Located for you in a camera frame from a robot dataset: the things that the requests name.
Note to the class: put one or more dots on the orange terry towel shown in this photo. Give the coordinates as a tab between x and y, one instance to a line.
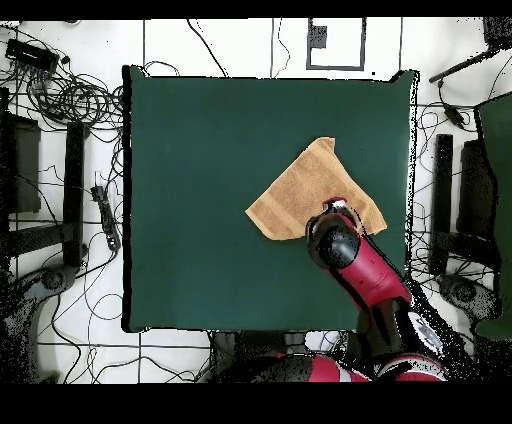
308	180

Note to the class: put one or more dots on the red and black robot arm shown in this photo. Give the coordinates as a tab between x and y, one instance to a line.
360	268

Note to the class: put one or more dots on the black stand bar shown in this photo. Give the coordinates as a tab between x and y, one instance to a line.
74	192
443	180

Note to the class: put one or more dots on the dark green tablecloth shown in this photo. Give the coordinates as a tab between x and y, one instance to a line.
200	200

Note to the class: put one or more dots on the dark box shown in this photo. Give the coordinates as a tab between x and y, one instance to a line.
24	168
474	188

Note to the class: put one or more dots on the black power adapter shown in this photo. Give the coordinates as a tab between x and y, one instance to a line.
454	114

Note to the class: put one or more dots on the grey stand base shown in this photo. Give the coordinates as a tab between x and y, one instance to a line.
52	278
464	292

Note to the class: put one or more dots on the black power strip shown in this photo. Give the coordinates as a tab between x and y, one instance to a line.
106	216

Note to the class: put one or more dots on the black tripod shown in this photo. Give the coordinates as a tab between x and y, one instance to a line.
498	32

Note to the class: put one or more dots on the grey square frame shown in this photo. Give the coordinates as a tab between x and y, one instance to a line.
336	68

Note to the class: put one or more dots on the black network switch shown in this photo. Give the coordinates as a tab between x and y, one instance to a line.
32	56

